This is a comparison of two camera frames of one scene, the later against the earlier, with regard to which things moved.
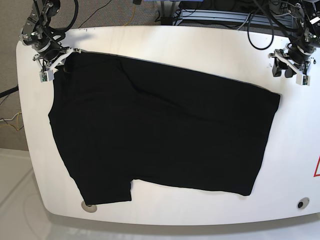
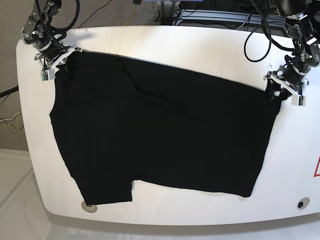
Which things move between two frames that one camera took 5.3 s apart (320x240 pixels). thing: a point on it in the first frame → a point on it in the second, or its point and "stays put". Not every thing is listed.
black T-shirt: (118, 120) stays put
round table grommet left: (92, 208) stays put
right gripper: (49, 57) stays put
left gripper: (298, 55) → (290, 76)
